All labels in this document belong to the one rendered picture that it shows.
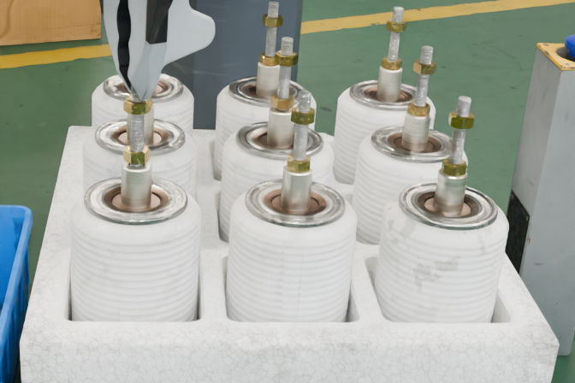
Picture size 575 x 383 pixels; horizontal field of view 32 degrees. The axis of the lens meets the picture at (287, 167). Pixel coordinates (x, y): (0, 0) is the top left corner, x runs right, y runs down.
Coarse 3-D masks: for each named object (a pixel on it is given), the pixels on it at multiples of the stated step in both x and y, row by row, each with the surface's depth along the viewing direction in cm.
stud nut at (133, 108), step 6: (126, 102) 71; (132, 102) 71; (144, 102) 71; (150, 102) 71; (126, 108) 71; (132, 108) 71; (138, 108) 71; (144, 108) 71; (150, 108) 72; (132, 114) 71; (138, 114) 71; (144, 114) 71
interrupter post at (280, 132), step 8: (272, 112) 85; (280, 112) 85; (288, 112) 85; (272, 120) 85; (280, 120) 85; (288, 120) 85; (272, 128) 85; (280, 128) 85; (288, 128) 85; (272, 136) 86; (280, 136) 85; (288, 136) 86; (272, 144) 86; (280, 144) 86; (288, 144) 86
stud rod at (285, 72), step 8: (288, 40) 83; (288, 48) 83; (280, 72) 84; (288, 72) 84; (280, 80) 84; (288, 80) 84; (280, 88) 84; (288, 88) 84; (280, 96) 85; (288, 96) 85
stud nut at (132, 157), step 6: (126, 150) 72; (144, 150) 73; (150, 150) 73; (126, 156) 73; (132, 156) 72; (138, 156) 72; (144, 156) 72; (150, 156) 73; (132, 162) 72; (138, 162) 72; (144, 162) 73
